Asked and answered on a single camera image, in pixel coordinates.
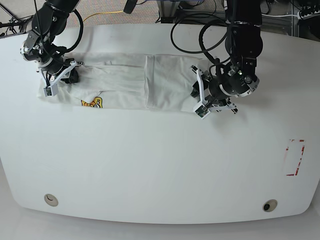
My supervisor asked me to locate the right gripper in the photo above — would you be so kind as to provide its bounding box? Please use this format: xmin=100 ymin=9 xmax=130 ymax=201
xmin=41 ymin=59 xmax=83 ymax=84

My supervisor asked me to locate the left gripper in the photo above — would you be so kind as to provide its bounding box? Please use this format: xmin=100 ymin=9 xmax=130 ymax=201
xmin=190 ymin=71 xmax=238 ymax=115

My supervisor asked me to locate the white printed T-shirt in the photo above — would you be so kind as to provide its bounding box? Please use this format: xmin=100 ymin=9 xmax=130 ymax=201
xmin=37 ymin=52 xmax=210 ymax=113

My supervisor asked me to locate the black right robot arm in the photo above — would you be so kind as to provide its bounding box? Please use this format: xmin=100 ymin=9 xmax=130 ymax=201
xmin=20 ymin=0 xmax=84 ymax=84

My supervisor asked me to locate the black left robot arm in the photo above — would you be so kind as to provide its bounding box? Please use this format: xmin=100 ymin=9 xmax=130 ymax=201
xmin=190 ymin=0 xmax=263 ymax=119

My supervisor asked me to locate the black tripod stand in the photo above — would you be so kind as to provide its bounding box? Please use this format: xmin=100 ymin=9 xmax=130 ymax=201
xmin=0 ymin=0 xmax=35 ymax=37

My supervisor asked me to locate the red tape rectangle marking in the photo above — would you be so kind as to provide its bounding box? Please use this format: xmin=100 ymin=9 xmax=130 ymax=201
xmin=283 ymin=139 xmax=306 ymax=177

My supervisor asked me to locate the white power strip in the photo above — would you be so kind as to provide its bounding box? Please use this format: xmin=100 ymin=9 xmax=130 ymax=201
xmin=297 ymin=8 xmax=320 ymax=20

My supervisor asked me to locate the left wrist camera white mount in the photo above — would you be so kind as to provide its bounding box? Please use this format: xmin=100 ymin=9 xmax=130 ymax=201
xmin=190 ymin=64 xmax=238 ymax=120

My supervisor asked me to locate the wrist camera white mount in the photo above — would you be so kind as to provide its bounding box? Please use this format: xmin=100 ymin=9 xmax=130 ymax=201
xmin=40 ymin=60 xmax=82 ymax=97
xmin=190 ymin=64 xmax=238 ymax=120

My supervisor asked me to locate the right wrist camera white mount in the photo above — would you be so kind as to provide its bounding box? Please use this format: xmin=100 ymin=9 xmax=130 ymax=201
xmin=40 ymin=60 xmax=82 ymax=97

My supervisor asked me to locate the black loop cable left arm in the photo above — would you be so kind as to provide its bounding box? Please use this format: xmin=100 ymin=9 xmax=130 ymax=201
xmin=170 ymin=17 xmax=232 ymax=67

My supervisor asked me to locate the yellow cable on floor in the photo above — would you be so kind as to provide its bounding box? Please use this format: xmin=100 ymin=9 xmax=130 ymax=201
xmin=83 ymin=9 xmax=125 ymax=23

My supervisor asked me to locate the aluminium frame base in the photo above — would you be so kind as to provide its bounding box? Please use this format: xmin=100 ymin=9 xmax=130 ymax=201
xmin=156 ymin=0 xmax=300 ymax=37

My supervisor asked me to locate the white cable on floor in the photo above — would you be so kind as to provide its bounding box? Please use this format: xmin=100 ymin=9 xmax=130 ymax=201
xmin=261 ymin=12 xmax=300 ymax=18

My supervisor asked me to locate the left table cable grommet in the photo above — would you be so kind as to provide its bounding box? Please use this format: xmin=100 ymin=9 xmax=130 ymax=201
xmin=44 ymin=194 xmax=59 ymax=207

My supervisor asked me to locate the table cable grommet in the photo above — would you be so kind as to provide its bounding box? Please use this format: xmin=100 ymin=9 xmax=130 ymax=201
xmin=262 ymin=199 xmax=278 ymax=213
xmin=44 ymin=194 xmax=59 ymax=207

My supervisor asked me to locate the right table cable grommet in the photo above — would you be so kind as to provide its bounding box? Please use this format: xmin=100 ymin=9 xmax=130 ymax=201
xmin=262 ymin=199 xmax=278 ymax=213

